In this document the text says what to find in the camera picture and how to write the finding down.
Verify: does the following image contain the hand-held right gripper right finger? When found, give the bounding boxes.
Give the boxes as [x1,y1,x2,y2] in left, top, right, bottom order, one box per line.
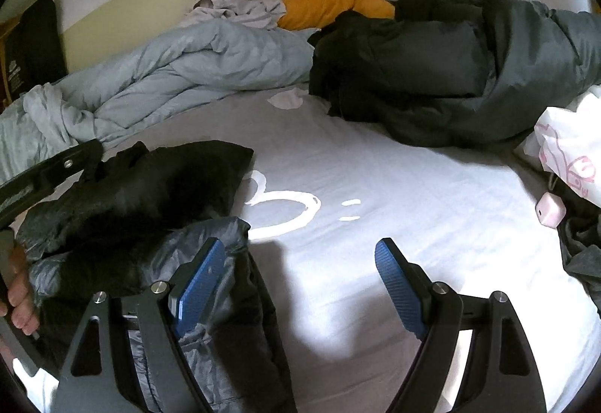
[374,238,548,413]

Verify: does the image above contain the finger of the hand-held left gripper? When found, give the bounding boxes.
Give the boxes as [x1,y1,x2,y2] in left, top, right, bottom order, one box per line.
[28,140,105,203]

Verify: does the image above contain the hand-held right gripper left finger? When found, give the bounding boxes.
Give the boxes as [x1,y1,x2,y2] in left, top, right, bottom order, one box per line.
[59,237,226,413]

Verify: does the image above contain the thin black down jacket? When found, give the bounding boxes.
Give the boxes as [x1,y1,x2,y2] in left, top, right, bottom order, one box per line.
[14,140,299,413]

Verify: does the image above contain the person's left hand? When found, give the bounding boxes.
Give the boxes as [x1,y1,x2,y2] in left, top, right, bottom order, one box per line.
[0,248,39,333]

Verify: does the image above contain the light grey duvet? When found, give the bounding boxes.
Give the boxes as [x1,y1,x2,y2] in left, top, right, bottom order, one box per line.
[0,16,320,181]

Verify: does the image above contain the dark grey cloth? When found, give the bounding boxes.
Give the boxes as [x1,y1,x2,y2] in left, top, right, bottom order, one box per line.
[547,173,601,315]

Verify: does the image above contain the crumpled white cloth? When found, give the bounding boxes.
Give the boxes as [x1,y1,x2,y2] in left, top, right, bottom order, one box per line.
[185,0,287,30]

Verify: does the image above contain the black fleece garment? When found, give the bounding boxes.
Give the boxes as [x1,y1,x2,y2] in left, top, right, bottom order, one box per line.
[324,9,400,43]

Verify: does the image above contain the dark green padded coat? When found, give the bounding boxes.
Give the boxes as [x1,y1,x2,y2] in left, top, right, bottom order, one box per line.
[385,0,601,146]

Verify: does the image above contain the orange pillow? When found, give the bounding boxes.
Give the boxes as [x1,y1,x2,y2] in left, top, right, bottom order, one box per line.
[277,0,396,30]

